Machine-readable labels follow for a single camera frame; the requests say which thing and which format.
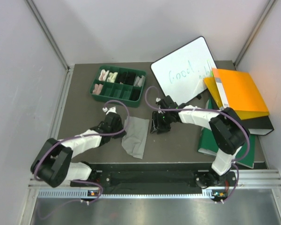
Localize black binder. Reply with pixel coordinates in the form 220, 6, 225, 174
231, 112, 274, 136

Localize pink rolled socks bottom-left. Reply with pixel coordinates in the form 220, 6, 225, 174
92, 84, 103, 95

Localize purple cable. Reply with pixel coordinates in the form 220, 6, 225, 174
144, 86, 251, 203
34, 100, 131, 204

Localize grey underwear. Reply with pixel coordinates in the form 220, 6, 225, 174
121, 117, 149, 159

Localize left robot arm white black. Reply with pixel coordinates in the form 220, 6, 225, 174
30, 112, 126, 188

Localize black rolled underwear in tray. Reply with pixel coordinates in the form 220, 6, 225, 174
116, 72, 136, 85

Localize pink rolled socks top-left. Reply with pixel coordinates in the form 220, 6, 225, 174
98, 69, 110, 82

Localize black underwear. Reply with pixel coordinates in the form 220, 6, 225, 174
129, 87, 141, 101
116, 72, 136, 85

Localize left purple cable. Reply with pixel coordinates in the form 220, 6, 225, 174
34, 100, 131, 204

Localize grey rolled socks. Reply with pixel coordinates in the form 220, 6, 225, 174
133, 75, 145, 87

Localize orange binder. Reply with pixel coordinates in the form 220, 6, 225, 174
204, 68, 269, 120

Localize green binder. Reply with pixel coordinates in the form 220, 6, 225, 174
197, 98, 256, 169

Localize white slotted cable duct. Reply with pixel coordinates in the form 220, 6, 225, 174
38, 189, 219, 199

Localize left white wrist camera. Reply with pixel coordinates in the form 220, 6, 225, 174
102, 106, 117, 115

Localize aluminium frame rail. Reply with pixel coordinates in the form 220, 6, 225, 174
25, 0, 71, 71

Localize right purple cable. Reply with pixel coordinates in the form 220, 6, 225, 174
144, 86, 251, 203

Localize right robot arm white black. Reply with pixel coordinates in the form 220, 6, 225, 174
150, 95, 250, 186

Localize green compartment tray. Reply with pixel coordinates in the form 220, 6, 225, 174
89, 65, 147, 108

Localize cream rolled socks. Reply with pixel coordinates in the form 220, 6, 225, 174
106, 72, 118, 83

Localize white whiteboard black frame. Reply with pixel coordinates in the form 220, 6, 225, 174
150, 36, 217, 104

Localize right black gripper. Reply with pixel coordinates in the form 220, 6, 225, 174
150, 111, 172, 135

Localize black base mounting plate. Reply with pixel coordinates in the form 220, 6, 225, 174
70, 170, 239, 188

